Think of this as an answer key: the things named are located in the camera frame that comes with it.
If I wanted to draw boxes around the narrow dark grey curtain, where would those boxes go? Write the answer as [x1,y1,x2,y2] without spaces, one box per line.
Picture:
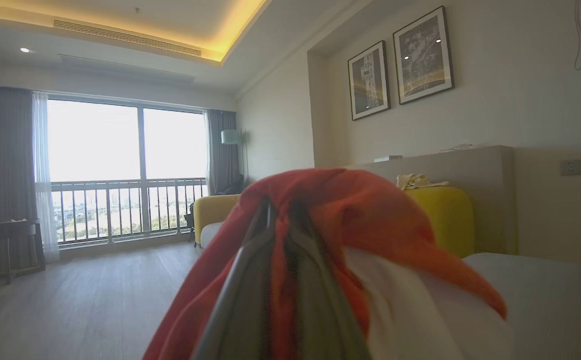
[205,109,241,196]

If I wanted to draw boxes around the yellow sofa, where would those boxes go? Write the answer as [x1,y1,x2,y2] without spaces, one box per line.
[350,145,517,256]

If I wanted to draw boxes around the sheer white curtain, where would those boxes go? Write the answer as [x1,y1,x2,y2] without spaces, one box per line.
[31,91,60,263]

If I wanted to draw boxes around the small black framed picture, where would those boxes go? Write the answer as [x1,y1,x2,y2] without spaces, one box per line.
[347,40,391,121]

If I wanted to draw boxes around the thin cable hanging on wall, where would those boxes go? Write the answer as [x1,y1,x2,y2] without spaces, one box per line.
[573,0,581,71]

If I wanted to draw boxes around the red garment with white lining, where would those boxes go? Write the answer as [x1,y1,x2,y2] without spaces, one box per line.
[143,168,509,360]

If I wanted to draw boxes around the small dark chair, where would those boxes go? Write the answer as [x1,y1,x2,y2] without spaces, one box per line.
[184,202,196,242]

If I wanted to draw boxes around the floor lamp with white shade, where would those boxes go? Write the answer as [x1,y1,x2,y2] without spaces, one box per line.
[220,129,249,191]

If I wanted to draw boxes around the large glass window frame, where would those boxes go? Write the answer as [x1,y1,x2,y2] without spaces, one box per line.
[45,95,209,246]

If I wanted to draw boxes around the large black framed picture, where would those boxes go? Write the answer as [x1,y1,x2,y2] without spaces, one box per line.
[393,5,455,105]

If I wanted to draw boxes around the dark wooden side table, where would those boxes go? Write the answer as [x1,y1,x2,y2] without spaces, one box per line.
[0,218,46,285]

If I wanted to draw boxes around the sofa with light grey seat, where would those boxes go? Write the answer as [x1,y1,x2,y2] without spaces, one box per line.
[193,185,581,360]

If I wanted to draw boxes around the wide dark grey curtain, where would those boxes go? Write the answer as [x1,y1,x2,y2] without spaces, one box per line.
[0,86,39,271]

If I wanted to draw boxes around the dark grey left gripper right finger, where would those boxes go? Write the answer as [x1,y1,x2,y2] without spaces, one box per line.
[283,205,371,360]

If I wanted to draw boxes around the pale yellow crumpled cloth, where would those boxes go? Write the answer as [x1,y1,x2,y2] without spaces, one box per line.
[396,173,450,191]

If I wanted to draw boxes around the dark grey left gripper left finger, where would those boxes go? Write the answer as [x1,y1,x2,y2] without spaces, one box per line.
[190,200,277,360]

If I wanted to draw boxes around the grey balcony railing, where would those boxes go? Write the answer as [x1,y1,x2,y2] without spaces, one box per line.
[50,177,207,244]

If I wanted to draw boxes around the long ceiling air vent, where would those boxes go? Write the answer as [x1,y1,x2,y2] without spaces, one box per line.
[53,19,203,57]

